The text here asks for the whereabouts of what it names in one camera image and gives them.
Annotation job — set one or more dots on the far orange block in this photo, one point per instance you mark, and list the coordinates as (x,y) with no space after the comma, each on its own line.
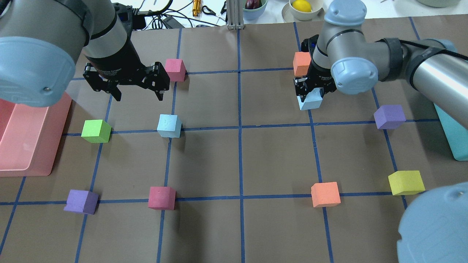
(301,63)

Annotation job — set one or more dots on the left purple block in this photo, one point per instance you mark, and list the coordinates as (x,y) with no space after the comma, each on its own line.
(81,201)

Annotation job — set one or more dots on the aluminium frame post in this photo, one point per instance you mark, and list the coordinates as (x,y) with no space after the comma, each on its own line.
(235,14)

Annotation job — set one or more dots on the purple block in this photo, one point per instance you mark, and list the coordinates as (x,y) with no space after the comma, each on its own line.
(81,201)
(389,116)

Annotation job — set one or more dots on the right purple block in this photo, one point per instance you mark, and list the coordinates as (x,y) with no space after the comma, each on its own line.
(389,116)

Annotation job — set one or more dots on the orange block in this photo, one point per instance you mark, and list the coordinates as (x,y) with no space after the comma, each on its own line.
(325,194)
(301,63)

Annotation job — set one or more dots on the green block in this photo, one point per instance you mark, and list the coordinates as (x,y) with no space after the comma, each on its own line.
(96,131)

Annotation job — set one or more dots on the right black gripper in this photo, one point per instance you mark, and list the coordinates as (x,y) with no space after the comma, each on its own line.
(319,77)

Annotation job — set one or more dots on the yellow block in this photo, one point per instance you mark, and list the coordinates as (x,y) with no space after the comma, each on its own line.
(406,183)

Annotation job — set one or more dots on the cyan tray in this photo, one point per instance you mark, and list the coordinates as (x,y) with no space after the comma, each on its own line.
(456,134)

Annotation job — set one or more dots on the beige bowl with lemon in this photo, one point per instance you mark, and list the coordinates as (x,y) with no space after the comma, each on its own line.
(303,10)

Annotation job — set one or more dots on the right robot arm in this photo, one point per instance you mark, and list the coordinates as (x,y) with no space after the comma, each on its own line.
(433,228)

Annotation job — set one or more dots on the brass cylinder tool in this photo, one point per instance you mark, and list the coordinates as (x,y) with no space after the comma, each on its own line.
(196,9)

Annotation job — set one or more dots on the blue bowl with fruit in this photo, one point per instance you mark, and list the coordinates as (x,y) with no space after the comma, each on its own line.
(253,9)

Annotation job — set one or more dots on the pink block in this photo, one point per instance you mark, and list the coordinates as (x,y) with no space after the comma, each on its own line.
(162,198)
(176,70)

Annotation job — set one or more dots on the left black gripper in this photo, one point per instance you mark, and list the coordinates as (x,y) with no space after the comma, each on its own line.
(114,60)

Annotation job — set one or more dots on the left near pink block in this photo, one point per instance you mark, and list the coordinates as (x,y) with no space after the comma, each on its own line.
(162,198)

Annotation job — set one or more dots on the near orange block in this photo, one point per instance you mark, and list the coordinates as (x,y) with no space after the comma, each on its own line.
(325,194)

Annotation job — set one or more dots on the pink tray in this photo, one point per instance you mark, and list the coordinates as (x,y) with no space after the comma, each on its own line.
(30,137)

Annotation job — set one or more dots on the light blue block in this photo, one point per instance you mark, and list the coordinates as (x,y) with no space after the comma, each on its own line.
(169,126)
(312,100)

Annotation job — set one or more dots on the left far pink block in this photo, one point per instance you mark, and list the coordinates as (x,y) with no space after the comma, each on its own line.
(176,70)

